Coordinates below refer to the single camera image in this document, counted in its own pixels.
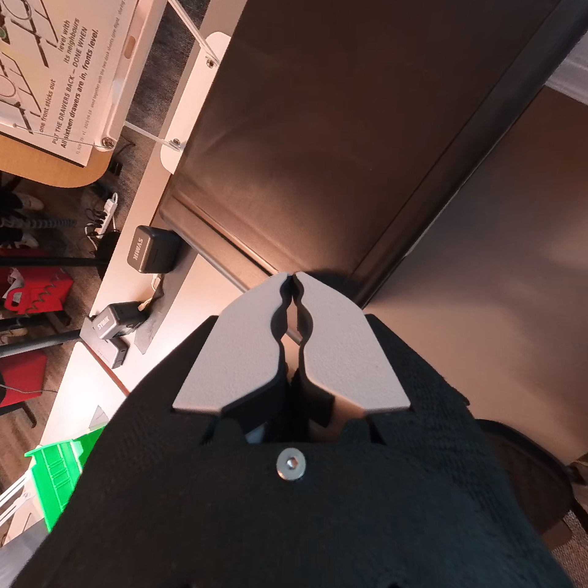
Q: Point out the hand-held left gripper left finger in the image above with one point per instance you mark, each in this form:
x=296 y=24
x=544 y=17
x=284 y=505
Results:
x=229 y=363

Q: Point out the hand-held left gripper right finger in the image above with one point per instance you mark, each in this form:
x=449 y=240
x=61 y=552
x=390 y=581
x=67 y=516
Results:
x=349 y=358

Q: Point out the black battery charger box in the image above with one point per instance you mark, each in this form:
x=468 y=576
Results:
x=156 y=250
x=121 y=317

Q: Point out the grey charging dock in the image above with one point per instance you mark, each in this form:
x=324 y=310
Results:
x=103 y=351

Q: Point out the white power strip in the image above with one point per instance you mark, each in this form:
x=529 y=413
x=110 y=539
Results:
x=108 y=209

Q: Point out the red plastic crate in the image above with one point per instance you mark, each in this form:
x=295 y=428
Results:
x=23 y=381
x=46 y=294

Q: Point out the green plastic bin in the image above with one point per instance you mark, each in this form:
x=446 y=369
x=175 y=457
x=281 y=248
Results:
x=55 y=473

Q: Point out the wooden desk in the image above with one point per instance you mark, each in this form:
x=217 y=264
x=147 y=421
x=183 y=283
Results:
x=55 y=172

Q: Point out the white text instruction board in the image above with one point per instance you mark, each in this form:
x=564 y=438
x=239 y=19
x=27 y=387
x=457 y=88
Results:
x=108 y=69

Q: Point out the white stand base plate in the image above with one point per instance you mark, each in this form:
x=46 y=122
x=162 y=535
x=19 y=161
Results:
x=193 y=105

